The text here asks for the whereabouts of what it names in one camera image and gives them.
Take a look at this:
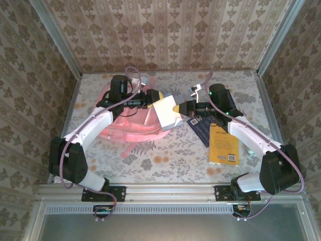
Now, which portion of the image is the silver grey notebook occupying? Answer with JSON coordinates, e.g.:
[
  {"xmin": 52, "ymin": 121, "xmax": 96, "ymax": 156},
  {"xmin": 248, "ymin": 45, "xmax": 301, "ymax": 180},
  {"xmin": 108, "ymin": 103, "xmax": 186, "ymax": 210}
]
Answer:
[{"xmin": 151, "ymin": 94, "xmax": 188, "ymax": 133}]

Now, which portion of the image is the pink school backpack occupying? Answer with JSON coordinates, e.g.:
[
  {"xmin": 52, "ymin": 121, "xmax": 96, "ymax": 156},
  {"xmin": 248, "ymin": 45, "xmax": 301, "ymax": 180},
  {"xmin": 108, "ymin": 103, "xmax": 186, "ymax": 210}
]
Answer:
[{"xmin": 95, "ymin": 76, "xmax": 171, "ymax": 159}]

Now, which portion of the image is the plain dark blue book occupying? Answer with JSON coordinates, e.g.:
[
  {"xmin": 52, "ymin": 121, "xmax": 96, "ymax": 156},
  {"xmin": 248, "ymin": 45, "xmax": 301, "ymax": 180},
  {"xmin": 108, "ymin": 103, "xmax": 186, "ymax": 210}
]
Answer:
[{"xmin": 187, "ymin": 116, "xmax": 214, "ymax": 149}]

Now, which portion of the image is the yellow book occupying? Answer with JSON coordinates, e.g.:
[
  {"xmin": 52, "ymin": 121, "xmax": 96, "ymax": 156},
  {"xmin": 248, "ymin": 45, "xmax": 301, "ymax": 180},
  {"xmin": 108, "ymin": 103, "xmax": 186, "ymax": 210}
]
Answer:
[{"xmin": 208, "ymin": 124, "xmax": 240, "ymax": 166}]

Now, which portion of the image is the floral table cover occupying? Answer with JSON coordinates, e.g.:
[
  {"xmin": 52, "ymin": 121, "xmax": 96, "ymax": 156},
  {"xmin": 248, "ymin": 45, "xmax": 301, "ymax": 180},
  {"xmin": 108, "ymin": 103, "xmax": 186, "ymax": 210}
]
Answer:
[{"xmin": 54, "ymin": 71, "xmax": 286, "ymax": 184}]

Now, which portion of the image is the aluminium base beam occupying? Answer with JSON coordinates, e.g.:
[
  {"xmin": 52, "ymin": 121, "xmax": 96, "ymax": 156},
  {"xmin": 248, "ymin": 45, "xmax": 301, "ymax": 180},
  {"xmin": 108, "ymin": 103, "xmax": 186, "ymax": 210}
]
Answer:
[{"xmin": 37, "ymin": 183, "xmax": 306, "ymax": 201}]

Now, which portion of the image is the small control board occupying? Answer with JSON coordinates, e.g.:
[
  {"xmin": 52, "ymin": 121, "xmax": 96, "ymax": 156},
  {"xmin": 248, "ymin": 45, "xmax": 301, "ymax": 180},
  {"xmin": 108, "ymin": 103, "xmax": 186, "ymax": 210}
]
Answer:
[
  {"xmin": 232, "ymin": 203, "xmax": 252, "ymax": 218},
  {"xmin": 92, "ymin": 204, "xmax": 114, "ymax": 218}
]

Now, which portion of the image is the grey metal panel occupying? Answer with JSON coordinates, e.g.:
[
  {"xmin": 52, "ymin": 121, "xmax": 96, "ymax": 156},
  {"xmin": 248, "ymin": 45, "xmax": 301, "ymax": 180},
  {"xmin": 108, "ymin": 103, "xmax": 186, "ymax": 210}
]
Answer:
[{"xmin": 37, "ymin": 213, "xmax": 308, "ymax": 241}]

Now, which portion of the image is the aluminium table side rail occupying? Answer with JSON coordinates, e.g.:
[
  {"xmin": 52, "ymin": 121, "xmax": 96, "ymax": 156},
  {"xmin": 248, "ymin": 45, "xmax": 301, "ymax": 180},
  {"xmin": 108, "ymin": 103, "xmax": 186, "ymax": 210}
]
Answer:
[
  {"xmin": 47, "ymin": 72, "xmax": 83, "ymax": 184},
  {"xmin": 255, "ymin": 71, "xmax": 297, "ymax": 183}
]

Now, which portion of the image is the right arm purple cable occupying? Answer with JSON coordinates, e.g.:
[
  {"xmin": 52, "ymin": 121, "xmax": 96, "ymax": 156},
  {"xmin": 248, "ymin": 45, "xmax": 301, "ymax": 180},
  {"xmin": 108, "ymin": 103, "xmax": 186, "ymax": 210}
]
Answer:
[{"xmin": 204, "ymin": 71, "xmax": 306, "ymax": 222}]

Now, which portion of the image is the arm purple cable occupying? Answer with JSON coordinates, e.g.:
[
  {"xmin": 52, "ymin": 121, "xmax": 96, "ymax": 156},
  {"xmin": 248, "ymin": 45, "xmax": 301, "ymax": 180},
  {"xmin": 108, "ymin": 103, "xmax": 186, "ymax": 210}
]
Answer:
[
  {"xmin": 60, "ymin": 66, "xmax": 141, "ymax": 223},
  {"xmin": 204, "ymin": 71, "xmax": 306, "ymax": 222}
]

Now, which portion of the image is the aluminium frame post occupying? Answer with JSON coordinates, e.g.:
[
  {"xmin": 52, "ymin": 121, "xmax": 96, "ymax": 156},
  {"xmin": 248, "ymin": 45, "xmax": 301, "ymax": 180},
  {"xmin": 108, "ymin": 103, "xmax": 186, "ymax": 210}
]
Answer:
[
  {"xmin": 29, "ymin": 0, "xmax": 83, "ymax": 77},
  {"xmin": 256, "ymin": 0, "xmax": 306, "ymax": 76}
]

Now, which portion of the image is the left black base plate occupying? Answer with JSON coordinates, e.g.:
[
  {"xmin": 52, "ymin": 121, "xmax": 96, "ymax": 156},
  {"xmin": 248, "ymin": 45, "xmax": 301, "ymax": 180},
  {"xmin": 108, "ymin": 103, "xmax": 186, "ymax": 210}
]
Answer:
[{"xmin": 81, "ymin": 185, "xmax": 127, "ymax": 202}]

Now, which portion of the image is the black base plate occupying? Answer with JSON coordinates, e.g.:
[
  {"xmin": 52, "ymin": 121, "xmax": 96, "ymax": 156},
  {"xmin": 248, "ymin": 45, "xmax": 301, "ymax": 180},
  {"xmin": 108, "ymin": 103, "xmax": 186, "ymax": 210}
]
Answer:
[
  {"xmin": 214, "ymin": 185, "xmax": 261, "ymax": 202},
  {"xmin": 81, "ymin": 185, "xmax": 127, "ymax": 202}
]

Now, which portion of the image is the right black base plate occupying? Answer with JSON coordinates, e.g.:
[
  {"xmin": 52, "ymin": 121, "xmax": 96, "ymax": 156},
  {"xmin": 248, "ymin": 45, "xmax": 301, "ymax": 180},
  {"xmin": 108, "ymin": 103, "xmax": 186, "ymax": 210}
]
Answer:
[{"xmin": 214, "ymin": 185, "xmax": 261, "ymax": 202}]

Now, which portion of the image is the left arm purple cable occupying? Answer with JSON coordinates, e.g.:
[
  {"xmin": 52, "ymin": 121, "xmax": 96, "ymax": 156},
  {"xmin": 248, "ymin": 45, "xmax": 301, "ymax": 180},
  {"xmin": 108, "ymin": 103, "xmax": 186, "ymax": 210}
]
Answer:
[{"xmin": 60, "ymin": 66, "xmax": 141, "ymax": 223}]

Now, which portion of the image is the slotted grey cable duct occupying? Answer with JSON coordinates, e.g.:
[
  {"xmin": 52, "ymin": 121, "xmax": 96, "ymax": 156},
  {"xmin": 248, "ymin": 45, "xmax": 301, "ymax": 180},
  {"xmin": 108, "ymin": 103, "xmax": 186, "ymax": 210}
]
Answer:
[{"xmin": 46, "ymin": 204, "xmax": 235, "ymax": 214}]

